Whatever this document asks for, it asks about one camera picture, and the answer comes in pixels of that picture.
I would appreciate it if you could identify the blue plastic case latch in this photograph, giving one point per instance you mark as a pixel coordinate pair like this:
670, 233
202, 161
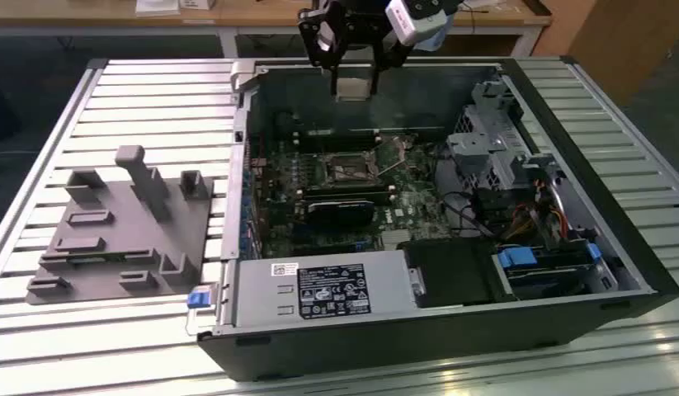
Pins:
199, 299

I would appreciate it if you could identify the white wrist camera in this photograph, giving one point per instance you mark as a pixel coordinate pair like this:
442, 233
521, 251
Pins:
413, 20

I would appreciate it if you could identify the silver power supply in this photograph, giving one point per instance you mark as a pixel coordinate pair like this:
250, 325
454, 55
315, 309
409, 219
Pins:
262, 288

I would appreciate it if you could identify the pale blue teach pendant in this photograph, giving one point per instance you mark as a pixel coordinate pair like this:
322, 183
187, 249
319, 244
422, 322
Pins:
434, 41

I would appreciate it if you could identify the CPU socket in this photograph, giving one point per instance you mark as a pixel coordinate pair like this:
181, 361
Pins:
345, 169

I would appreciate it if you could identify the wooden desk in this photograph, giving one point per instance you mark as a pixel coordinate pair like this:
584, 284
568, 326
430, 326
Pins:
96, 18

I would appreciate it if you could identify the black PC case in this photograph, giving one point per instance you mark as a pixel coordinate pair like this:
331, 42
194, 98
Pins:
373, 350

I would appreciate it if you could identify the black graphics card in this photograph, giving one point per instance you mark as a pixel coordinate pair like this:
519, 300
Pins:
339, 214

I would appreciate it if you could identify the hard disk in blue carrier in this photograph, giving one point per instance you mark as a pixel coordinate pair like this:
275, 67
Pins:
515, 257

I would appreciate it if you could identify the green motherboard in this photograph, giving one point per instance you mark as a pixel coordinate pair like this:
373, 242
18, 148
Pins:
417, 194

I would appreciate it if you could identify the grey parts rack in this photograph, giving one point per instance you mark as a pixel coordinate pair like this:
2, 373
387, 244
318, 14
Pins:
124, 247

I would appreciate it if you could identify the blue plastic tab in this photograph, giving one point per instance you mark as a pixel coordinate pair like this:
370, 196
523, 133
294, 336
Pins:
593, 253

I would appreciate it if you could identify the small silver wrist camera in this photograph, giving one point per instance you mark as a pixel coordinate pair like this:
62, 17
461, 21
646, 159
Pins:
325, 41

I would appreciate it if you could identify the white box with dark label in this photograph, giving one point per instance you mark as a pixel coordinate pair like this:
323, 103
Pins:
197, 4

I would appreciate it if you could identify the black plastic shroud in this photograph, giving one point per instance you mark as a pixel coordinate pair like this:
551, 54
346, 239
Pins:
454, 272

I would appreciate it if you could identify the grey case release latch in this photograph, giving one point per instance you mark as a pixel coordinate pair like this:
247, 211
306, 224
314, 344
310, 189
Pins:
243, 76

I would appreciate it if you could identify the wooden cabinet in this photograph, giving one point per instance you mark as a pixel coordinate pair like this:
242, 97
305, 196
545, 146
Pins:
620, 41

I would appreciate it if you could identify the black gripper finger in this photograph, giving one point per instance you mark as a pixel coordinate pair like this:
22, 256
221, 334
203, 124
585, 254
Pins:
375, 78
337, 78

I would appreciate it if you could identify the small silver heatsink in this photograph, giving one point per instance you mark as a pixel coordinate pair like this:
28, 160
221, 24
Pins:
397, 239

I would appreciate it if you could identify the thin metal locking lever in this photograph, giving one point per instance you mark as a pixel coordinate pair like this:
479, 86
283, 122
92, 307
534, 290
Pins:
394, 158

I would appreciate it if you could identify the white papers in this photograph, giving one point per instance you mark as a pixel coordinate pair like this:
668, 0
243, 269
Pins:
505, 7

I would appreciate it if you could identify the silver CPU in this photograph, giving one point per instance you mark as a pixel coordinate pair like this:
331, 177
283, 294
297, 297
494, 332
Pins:
354, 88

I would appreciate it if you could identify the grey metal drive cage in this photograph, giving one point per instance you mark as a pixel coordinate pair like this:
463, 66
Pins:
482, 173

